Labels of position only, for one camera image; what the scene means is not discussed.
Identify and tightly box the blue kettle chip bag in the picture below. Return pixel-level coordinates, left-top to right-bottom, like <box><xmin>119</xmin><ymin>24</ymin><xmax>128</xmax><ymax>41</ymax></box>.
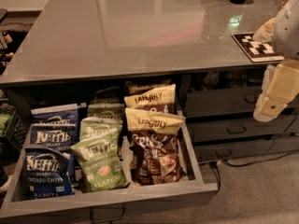
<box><xmin>30</xmin><ymin>124</ymin><xmax>77</xmax><ymax>152</ymax></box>
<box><xmin>24</xmin><ymin>147</ymin><xmax>74</xmax><ymax>199</ymax></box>
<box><xmin>31</xmin><ymin>104</ymin><xmax>78</xmax><ymax>124</ymax></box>

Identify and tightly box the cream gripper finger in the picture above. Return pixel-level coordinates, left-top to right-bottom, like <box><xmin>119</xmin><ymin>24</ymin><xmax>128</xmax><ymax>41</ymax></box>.
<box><xmin>253</xmin><ymin>60</ymin><xmax>299</xmax><ymax>122</ymax></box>

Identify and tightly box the dark chip bag rear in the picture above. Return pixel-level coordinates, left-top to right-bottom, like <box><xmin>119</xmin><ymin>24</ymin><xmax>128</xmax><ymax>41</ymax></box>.
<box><xmin>125</xmin><ymin>77</ymin><xmax>171</xmax><ymax>95</ymax></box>

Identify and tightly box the brown Late July bag front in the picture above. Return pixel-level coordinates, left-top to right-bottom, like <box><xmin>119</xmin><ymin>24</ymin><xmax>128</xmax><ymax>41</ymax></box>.
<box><xmin>125</xmin><ymin>108</ymin><xmax>185</xmax><ymax>185</ymax></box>

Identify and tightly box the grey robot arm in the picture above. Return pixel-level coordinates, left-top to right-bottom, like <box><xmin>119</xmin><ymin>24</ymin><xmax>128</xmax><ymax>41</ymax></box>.
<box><xmin>253</xmin><ymin>0</ymin><xmax>299</xmax><ymax>122</ymax></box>

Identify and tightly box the open grey top drawer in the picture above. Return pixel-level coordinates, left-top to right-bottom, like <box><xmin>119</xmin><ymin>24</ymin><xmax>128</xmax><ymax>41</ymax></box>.
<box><xmin>0</xmin><ymin>102</ymin><xmax>219</xmax><ymax>220</ymax></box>

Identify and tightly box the closed grey drawer lower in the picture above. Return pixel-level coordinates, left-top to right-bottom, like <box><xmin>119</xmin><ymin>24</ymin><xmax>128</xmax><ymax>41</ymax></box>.
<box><xmin>194</xmin><ymin>136</ymin><xmax>299</xmax><ymax>162</ymax></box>

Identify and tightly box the black floor cable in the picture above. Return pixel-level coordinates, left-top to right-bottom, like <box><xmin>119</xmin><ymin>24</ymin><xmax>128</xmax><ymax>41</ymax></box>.
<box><xmin>208</xmin><ymin>150</ymin><xmax>299</xmax><ymax>192</ymax></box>

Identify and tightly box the brown late july bag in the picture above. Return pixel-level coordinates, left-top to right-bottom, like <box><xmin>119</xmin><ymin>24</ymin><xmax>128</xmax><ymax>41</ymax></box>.
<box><xmin>125</xmin><ymin>108</ymin><xmax>185</xmax><ymax>185</ymax></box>
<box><xmin>124</xmin><ymin>84</ymin><xmax>176</xmax><ymax>114</ymax></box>

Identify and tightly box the black drawer handle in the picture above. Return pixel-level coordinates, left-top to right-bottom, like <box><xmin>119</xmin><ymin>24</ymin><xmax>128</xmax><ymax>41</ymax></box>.
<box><xmin>90</xmin><ymin>207</ymin><xmax>126</xmax><ymax>224</ymax></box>

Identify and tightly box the brown Late July bag back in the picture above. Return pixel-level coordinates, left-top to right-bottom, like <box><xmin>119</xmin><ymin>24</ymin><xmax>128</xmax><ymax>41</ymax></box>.
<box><xmin>124</xmin><ymin>84</ymin><xmax>176</xmax><ymax>114</ymax></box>

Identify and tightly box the closed grey drawer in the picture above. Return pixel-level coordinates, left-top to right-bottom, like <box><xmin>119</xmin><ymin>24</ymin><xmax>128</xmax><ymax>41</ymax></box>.
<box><xmin>194</xmin><ymin>136</ymin><xmax>299</xmax><ymax>162</ymax></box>
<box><xmin>187</xmin><ymin>115</ymin><xmax>295</xmax><ymax>142</ymax></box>
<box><xmin>185</xmin><ymin>86</ymin><xmax>262</xmax><ymax>118</ymax></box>

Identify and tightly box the black white fiducial marker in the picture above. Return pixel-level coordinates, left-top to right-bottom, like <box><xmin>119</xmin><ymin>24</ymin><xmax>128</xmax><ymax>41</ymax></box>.
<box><xmin>232</xmin><ymin>32</ymin><xmax>284</xmax><ymax>63</ymax></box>

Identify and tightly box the blue Kettle chip bag front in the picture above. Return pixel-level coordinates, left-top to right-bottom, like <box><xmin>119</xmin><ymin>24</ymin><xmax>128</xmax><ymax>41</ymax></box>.
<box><xmin>24</xmin><ymin>147</ymin><xmax>74</xmax><ymax>199</ymax></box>

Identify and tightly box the green jalapeno chip bag front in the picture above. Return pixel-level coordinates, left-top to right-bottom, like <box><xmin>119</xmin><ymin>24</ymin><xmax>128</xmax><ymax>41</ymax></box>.
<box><xmin>71</xmin><ymin>130</ymin><xmax>127</xmax><ymax>192</ymax></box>

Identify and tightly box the black crate with green items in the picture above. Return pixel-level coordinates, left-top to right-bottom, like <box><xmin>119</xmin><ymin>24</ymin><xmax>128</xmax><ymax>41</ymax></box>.
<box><xmin>0</xmin><ymin>103</ymin><xmax>20</xmax><ymax>148</ymax></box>

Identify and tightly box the closed grey drawer upper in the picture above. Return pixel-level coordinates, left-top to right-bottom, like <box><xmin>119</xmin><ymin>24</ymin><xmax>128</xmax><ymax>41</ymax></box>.
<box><xmin>185</xmin><ymin>86</ymin><xmax>262</xmax><ymax>118</ymax></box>

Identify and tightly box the blue Kettle chip bag back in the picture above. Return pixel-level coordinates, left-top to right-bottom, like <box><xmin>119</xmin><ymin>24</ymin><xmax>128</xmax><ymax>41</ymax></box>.
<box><xmin>31</xmin><ymin>104</ymin><xmax>78</xmax><ymax>124</ymax></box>

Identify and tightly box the green chip bag back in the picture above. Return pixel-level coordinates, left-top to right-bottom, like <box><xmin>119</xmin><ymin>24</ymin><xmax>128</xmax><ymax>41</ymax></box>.
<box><xmin>87</xmin><ymin>104</ymin><xmax>124</xmax><ymax>120</ymax></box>

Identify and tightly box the green chip bag middle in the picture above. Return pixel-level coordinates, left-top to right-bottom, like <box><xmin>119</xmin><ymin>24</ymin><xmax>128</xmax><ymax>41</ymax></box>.
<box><xmin>79</xmin><ymin>117</ymin><xmax>122</xmax><ymax>140</ymax></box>

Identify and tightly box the blue Kettle chip bag middle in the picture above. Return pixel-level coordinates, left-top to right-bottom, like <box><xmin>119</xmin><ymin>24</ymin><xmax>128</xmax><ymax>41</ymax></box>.
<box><xmin>30</xmin><ymin>124</ymin><xmax>77</xmax><ymax>152</ymax></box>

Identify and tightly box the closed grey drawer middle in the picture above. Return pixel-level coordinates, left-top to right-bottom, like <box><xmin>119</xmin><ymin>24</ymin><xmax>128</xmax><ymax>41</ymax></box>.
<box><xmin>187</xmin><ymin>115</ymin><xmax>295</xmax><ymax>142</ymax></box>

